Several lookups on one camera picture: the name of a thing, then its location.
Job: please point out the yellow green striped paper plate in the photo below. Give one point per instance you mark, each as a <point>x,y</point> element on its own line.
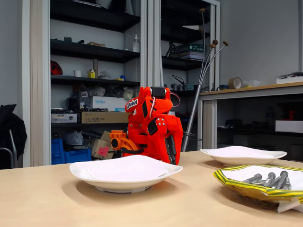
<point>236,186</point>

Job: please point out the white crumpled bag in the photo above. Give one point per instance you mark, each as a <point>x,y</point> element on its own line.
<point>129,93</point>

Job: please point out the white paper cup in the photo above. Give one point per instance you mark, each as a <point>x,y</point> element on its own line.
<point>77,73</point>

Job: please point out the white square ceramic plate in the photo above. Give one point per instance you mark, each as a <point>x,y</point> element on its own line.
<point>118,185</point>
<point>213,156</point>

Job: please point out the cardboard box with pink sticker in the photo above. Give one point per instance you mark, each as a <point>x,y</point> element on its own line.
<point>95,144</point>

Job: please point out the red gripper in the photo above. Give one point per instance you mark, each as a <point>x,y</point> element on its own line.
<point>174,128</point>

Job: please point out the red printed robot arm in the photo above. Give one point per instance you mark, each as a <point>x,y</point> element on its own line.
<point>163,106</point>

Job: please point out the brown packing tape roll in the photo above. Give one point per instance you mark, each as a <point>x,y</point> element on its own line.
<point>234,83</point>

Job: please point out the flat white printed box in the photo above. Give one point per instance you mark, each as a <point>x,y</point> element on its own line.
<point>64,118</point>

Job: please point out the white plastic bottle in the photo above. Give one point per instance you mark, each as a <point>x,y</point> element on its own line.
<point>136,45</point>

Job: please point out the long brown cardboard box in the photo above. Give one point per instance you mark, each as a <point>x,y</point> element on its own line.
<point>101,117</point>

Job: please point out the small white box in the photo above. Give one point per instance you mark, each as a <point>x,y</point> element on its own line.
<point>253,83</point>

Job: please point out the grey metal chair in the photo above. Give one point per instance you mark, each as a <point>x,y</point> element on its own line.
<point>13,144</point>

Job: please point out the low blue plastic crate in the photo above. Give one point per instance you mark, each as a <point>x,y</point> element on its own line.
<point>78,156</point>

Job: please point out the white Weller box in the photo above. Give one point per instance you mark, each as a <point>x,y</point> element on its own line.
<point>106,102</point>

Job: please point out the black flexible tripod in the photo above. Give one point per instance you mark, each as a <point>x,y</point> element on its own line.
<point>172,48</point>

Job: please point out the black jacket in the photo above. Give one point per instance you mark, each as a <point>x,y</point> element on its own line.
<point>14,127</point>

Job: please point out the orange printed table clamp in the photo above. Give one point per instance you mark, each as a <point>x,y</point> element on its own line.
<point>123,139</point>

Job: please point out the grey metal shelving cabinet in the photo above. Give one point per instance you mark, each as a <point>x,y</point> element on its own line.
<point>38,71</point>
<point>152,23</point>

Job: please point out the small yellow carton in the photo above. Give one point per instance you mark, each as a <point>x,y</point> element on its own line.
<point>91,74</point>

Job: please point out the blue tape roll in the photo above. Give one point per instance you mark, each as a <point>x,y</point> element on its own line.
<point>223,87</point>

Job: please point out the red printed object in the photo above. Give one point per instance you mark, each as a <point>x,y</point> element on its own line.
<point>292,116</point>

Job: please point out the white storage box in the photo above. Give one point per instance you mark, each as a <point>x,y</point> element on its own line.
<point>291,126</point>

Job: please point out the tall blue plastic crate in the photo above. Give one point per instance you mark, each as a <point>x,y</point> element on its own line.
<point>57,146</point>

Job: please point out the grey sideboard with wooden top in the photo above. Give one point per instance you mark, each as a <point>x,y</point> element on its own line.
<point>284,91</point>

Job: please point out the red black helmet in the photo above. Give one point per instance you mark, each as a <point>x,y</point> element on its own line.
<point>56,68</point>

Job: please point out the flat wooden piece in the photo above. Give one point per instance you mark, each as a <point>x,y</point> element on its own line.
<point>95,44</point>

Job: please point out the stack of books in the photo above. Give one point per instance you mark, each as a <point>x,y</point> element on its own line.
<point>191,50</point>

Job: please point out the metal coat stand wooden knobs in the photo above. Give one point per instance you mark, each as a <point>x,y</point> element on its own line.
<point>191,118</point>

